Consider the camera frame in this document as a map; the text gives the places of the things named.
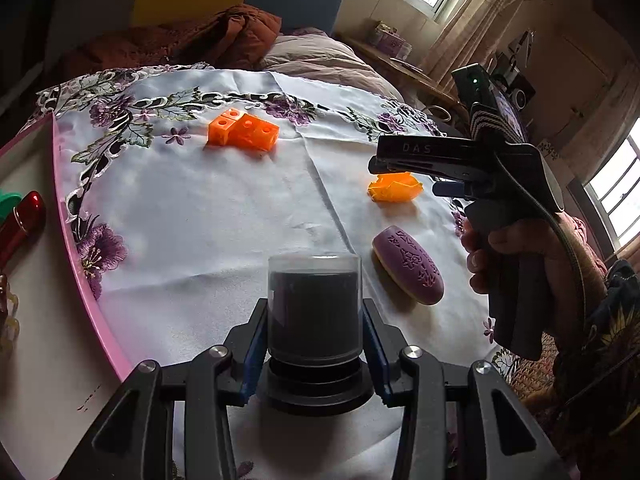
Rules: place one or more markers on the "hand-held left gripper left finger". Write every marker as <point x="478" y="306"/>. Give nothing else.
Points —
<point x="254" y="360"/>

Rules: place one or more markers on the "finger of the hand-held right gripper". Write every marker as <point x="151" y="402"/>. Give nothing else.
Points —
<point x="425" y="169"/>
<point x="425" y="147"/>

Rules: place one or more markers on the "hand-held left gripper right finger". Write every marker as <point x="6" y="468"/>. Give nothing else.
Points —
<point x="378" y="365"/>

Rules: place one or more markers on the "small orange cup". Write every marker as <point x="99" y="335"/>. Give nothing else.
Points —
<point x="395" y="189"/>

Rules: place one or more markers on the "black jar with clear lid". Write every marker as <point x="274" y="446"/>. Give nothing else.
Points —
<point x="315" y="310"/>

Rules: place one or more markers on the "white box with pink rim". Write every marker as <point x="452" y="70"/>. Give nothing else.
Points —
<point x="45" y="340"/>

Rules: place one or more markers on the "brown and beige hair clip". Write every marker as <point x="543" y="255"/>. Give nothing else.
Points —
<point x="7" y="320"/>

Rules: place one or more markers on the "red metallic tube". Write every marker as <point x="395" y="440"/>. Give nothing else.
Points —
<point x="25" y="215"/>

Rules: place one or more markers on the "person's right forearm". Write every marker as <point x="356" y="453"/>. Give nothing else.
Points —
<point x="600" y="370"/>

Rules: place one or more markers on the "person's right hand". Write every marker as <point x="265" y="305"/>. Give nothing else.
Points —
<point x="530" y="237"/>

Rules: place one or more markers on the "wooden side desk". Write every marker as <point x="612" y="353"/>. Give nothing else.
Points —
<point x="415" y="82"/>

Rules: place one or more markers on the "small plate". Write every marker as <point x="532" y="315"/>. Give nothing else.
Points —
<point x="407" y="66"/>

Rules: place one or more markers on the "cluttered shelf rack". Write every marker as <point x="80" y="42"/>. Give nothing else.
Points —
<point x="517" y="80"/>

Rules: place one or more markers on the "purple oval soap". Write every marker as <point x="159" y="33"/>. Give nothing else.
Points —
<point x="410" y="265"/>

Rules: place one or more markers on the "side window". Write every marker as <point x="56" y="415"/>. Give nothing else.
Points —
<point x="617" y="195"/>

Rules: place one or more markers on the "pink knitted cloth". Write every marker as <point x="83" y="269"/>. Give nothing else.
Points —
<point x="595" y="250"/>

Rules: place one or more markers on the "purple storage box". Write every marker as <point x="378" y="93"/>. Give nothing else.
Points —
<point x="390" y="42"/>

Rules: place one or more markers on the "white floral tablecloth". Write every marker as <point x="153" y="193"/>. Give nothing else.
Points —
<point x="200" y="240"/>

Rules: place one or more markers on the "beige patterned curtain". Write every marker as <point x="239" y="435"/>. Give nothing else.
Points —
<point x="475" y="25"/>

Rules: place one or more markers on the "pale pink duvet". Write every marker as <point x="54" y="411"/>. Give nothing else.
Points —
<point x="320" y="60"/>

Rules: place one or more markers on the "orange holed block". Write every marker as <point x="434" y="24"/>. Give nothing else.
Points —
<point x="250" y="132"/>

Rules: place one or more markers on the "brown padded jacket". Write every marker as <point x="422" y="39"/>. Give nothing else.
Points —
<point x="175" y="45"/>

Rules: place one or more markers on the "green spool toy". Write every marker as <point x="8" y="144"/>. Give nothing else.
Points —
<point x="6" y="202"/>

